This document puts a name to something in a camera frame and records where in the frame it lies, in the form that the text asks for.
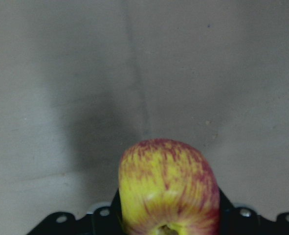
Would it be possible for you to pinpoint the yellow red apple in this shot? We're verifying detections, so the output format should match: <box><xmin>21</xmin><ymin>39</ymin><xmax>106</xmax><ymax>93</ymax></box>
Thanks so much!
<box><xmin>118</xmin><ymin>139</ymin><xmax>220</xmax><ymax>235</ymax></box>

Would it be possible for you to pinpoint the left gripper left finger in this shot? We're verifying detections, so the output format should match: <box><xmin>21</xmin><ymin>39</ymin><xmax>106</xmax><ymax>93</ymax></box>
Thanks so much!
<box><xmin>90</xmin><ymin>190</ymin><xmax>124</xmax><ymax>235</ymax></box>

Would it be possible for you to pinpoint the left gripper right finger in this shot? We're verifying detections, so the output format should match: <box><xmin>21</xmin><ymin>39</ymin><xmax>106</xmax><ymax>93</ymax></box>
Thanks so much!
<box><xmin>219</xmin><ymin>189</ymin><xmax>259</xmax><ymax>235</ymax></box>

